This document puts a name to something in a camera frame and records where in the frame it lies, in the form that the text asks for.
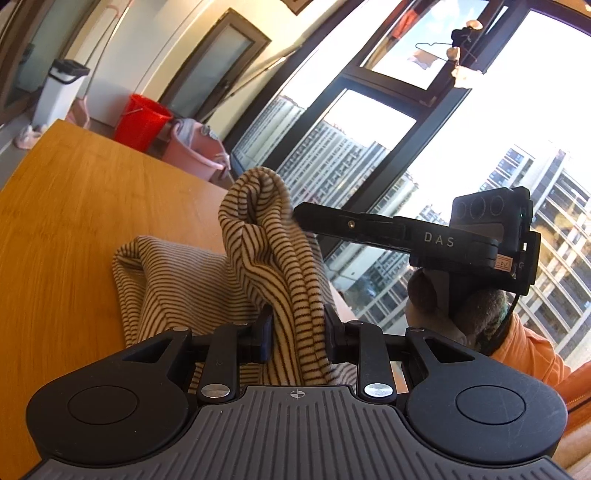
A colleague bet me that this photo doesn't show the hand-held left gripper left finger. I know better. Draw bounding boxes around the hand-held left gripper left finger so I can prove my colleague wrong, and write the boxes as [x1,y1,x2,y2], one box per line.
[124,305,274,402]

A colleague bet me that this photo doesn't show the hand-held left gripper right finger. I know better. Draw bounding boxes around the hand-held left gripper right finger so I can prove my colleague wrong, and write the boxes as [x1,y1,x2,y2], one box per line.
[323,304,468,402]

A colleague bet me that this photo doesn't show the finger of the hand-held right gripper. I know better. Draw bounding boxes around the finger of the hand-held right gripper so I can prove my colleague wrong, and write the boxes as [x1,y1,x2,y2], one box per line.
[293,202,413,254]

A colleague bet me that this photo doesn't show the striped beige garment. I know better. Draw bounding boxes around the striped beige garment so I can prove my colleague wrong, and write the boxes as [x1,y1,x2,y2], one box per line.
[112,167,359,387]

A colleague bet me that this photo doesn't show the person's right forearm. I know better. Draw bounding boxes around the person's right forearm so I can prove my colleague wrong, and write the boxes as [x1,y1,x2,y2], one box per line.
[488,314,571,389]

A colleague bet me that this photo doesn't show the person's right hand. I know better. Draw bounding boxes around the person's right hand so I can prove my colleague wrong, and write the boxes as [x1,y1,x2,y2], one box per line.
[405,268,509,357]

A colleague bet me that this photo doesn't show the hanging socks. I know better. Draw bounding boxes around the hanging socks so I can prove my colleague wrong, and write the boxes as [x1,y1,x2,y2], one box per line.
[444,20,486,89]

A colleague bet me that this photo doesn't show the pink plastic basin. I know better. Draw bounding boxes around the pink plastic basin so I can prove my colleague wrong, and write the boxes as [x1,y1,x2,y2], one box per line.
[163,119,232,181]

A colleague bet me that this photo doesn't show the grey cloth in basin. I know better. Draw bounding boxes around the grey cloth in basin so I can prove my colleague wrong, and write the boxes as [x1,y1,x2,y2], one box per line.
[178,121,218,145]

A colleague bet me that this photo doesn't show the hanging orange garment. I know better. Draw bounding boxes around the hanging orange garment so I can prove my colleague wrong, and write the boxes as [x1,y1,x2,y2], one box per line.
[392,9,419,43]

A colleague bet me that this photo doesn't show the red plastic bucket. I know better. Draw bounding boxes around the red plastic bucket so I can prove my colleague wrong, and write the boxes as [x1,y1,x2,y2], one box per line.
[113,93,172,153]

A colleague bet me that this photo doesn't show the pink broom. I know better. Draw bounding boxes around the pink broom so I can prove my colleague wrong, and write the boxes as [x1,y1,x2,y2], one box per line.
[68,96,94,128]

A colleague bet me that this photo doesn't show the pink slipper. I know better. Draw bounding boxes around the pink slipper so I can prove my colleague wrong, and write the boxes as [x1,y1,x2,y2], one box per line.
[13,125,45,150]

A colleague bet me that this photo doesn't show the white bin with black lid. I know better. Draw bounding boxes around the white bin with black lid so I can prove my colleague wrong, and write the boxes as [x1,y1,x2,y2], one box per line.
[32,58,91,133]

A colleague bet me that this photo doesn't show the dark window frame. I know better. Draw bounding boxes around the dark window frame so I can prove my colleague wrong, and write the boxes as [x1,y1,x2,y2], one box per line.
[226,0,591,278]

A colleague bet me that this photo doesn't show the wire clothes hanger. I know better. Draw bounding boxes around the wire clothes hanger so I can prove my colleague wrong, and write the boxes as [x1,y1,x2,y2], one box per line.
[414,41,482,75]

